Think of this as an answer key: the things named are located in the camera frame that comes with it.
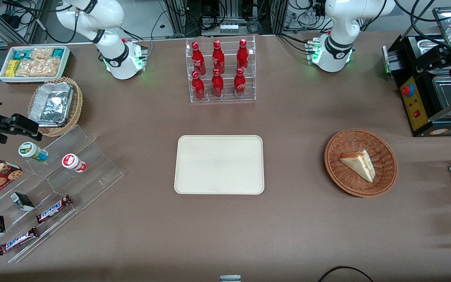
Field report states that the clear rice cracker pack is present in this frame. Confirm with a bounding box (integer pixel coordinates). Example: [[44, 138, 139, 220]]
[[15, 58, 42, 77], [30, 47, 54, 60], [39, 57, 62, 77]]

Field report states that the tan wicker basket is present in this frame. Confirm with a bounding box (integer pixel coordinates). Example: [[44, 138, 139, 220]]
[[27, 76, 83, 137]]

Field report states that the brown snickers bar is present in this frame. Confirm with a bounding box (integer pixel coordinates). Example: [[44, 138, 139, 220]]
[[36, 195, 73, 224], [0, 227, 40, 256]]

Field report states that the red white yogurt cup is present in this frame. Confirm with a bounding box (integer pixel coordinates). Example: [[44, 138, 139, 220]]
[[61, 154, 88, 174]]

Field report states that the green white yogurt cup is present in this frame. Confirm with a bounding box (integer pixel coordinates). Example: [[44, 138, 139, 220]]
[[18, 142, 49, 163]]

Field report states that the aluminium frame post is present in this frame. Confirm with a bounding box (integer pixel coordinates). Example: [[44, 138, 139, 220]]
[[166, 0, 189, 38], [270, 0, 289, 35]]

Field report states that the clear acrylic stepped stand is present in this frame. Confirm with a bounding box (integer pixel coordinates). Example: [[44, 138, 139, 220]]
[[0, 125, 125, 264]]

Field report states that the cream plastic serving tray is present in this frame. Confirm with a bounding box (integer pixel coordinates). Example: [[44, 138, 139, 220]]
[[174, 135, 265, 195]]

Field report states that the white plastic snack bin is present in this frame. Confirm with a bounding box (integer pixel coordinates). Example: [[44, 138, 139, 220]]
[[0, 45, 71, 84]]

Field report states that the black looped cable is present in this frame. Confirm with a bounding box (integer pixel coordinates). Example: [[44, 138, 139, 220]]
[[318, 265, 375, 282]]

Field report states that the clear acrylic bottle rack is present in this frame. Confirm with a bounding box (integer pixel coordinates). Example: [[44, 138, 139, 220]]
[[185, 35, 257, 103]]

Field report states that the brown round wicker basket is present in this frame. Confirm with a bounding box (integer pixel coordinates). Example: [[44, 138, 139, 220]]
[[324, 129, 399, 198]]

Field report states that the yellow snack pack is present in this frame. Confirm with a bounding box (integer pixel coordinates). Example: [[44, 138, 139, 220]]
[[5, 59, 22, 78]]

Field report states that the aluminium foil tray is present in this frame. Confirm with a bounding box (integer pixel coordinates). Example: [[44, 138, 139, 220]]
[[28, 81, 74, 128]]

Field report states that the triangular sandwich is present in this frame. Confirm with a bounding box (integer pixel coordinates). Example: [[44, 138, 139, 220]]
[[340, 149, 376, 183]]

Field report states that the red cola bottle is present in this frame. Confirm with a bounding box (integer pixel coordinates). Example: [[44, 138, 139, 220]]
[[211, 69, 225, 98], [233, 67, 247, 98], [191, 41, 206, 76], [212, 40, 226, 74], [236, 38, 249, 71], [191, 70, 206, 101]]

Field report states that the black food warmer appliance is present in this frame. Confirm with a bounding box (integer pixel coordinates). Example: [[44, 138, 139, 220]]
[[382, 5, 451, 137]]

